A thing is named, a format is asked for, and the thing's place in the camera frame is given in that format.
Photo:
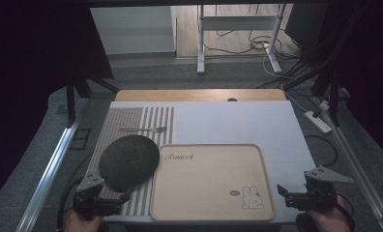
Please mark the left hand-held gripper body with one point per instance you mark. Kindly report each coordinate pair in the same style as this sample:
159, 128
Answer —
94, 201

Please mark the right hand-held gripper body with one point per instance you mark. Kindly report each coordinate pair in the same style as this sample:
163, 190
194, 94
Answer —
318, 196

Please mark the dark round plate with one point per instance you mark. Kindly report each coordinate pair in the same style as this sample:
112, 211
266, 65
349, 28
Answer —
128, 162

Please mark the person's left hand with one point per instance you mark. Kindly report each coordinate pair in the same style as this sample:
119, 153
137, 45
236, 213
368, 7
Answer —
81, 224

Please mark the person's right hand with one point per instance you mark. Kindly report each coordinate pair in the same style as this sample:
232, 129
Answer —
328, 220

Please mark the metal fork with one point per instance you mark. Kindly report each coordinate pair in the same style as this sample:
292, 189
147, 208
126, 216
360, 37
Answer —
144, 129

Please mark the beige tray with rabbit print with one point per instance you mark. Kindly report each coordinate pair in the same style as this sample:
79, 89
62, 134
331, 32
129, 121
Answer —
209, 183

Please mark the white power strip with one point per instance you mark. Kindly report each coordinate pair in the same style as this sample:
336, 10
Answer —
318, 122

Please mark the striped grey placemat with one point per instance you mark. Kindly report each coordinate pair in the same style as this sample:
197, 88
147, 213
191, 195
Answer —
125, 121

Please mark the white board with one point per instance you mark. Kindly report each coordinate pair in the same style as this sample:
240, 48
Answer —
238, 124

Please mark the black stand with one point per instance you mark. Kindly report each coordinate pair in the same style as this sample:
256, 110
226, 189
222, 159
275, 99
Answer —
73, 96
333, 93

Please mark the wooden table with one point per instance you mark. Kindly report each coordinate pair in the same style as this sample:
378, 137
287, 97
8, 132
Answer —
186, 95

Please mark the white cabinet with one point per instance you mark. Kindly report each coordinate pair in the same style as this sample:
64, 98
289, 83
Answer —
131, 30

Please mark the aluminium rail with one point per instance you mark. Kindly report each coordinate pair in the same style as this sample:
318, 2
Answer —
51, 170
357, 174

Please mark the white metal desk frame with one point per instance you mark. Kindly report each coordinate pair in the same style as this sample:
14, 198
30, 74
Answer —
200, 38

